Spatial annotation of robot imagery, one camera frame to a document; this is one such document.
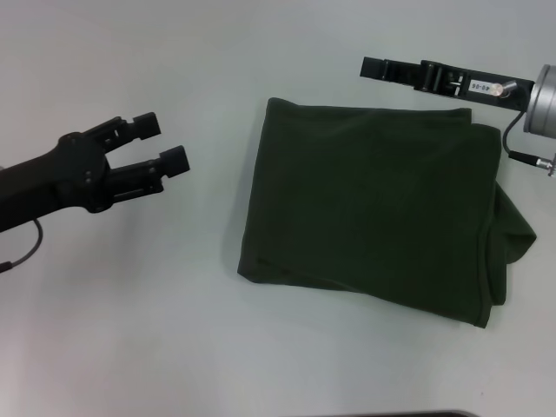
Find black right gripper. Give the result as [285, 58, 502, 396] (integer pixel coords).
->
[359, 55, 536, 113]

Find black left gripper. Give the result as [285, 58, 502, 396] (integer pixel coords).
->
[0, 111, 193, 235]

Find dark green printed t-shirt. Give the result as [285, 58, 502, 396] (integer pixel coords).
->
[236, 96, 539, 330]

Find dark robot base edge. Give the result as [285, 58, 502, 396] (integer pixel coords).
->
[384, 409, 478, 417]

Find right gripper grey cable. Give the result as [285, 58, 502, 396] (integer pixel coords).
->
[488, 79, 556, 178]

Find gripper grey cable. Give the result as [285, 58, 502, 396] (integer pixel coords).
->
[488, 79, 556, 178]
[0, 218, 45, 275]

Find left gripper grey cable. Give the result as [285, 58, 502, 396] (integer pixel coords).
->
[0, 218, 45, 275]

